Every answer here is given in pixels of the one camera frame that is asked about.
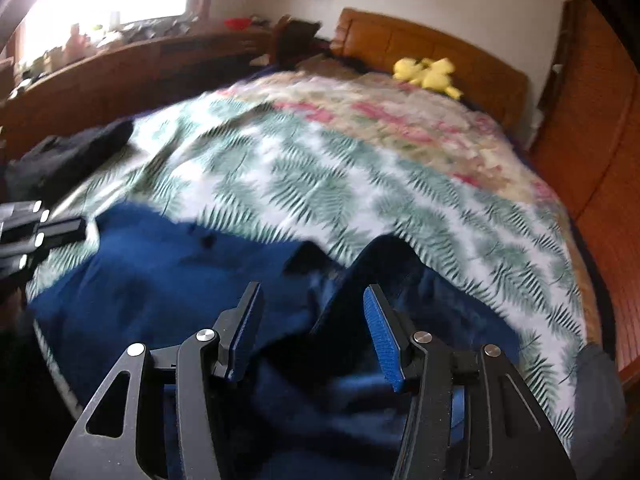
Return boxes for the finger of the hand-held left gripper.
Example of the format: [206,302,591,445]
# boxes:
[0,245,48,277]
[0,200,87,250]

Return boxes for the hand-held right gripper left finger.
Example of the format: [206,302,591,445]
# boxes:
[50,281,265,480]

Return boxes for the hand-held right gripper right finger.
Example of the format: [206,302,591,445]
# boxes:
[362,284,576,480]

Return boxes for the blue suit jacket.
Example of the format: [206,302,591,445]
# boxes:
[27,202,521,480]

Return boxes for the black cloth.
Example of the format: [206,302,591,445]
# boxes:
[4,120,135,206]

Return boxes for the person's dark pants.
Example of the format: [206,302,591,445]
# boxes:
[0,310,81,480]

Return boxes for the leaf print bed sheet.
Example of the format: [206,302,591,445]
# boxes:
[25,95,588,461]

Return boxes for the wooden desk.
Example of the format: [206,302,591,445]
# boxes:
[0,27,281,161]

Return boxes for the group of bottles on desk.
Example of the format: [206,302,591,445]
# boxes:
[15,17,191,72]

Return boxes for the grey cloth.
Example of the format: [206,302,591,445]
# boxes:
[570,342,628,480]

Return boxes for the floral blanket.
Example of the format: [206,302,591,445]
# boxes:
[220,67,551,201]

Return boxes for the yellow plush toy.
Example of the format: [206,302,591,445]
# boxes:
[392,57,463,100]

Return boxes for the wooden slatted wardrobe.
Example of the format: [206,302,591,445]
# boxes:
[530,0,640,391]

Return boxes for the wooden bed headboard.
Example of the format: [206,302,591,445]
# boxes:
[330,7,531,146]

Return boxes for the dark wooden chair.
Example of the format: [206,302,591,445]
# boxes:
[272,17,321,68]

